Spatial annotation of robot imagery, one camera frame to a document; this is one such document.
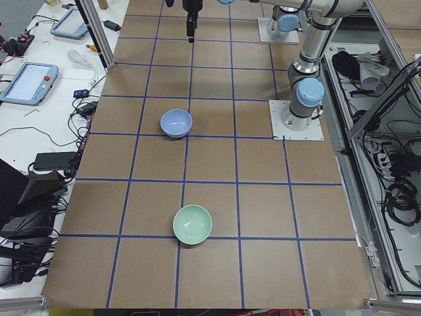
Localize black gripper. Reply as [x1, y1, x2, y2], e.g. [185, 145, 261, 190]
[182, 0, 203, 43]

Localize green ceramic bowl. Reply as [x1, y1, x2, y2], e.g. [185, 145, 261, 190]
[172, 205, 213, 245]

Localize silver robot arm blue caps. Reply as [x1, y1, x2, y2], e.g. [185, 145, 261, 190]
[264, 1, 363, 131]

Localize rear silver robot arm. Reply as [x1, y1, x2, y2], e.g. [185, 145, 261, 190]
[267, 6, 299, 39]

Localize blue ceramic bowl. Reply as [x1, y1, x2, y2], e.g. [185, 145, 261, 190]
[160, 109, 193, 138]

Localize blue teach pendant far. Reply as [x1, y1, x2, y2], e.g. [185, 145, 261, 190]
[50, 8, 88, 40]

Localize blue teach pendant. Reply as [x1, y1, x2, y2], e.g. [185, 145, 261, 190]
[50, 8, 88, 40]
[1, 62, 59, 106]

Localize clear plastic bottle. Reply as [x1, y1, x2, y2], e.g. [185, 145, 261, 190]
[67, 50, 93, 68]

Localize small blue usb device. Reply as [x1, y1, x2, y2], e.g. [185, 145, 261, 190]
[73, 89, 89, 99]

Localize black cloth bundle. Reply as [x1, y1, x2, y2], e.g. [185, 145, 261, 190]
[332, 51, 360, 80]

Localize blue teach pendant near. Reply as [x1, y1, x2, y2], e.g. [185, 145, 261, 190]
[1, 62, 59, 106]

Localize white crumpled cloth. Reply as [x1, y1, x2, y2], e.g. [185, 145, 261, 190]
[357, 52, 389, 91]

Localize black power adapter brick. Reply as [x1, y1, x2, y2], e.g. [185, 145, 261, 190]
[33, 151, 76, 171]

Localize white power strip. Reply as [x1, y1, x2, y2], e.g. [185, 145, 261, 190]
[374, 147, 394, 181]

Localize black adapter with cable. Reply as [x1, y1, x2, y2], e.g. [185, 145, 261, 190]
[103, 20, 121, 32]

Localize aluminium frame post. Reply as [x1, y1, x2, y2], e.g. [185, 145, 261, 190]
[75, 0, 115, 69]

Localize rear white base plate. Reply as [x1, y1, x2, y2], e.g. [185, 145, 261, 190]
[257, 18, 299, 45]

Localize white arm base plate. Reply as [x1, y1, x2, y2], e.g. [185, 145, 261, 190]
[269, 100, 324, 141]

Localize coiled black cable bundle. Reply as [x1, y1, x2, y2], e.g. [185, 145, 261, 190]
[381, 180, 419, 228]

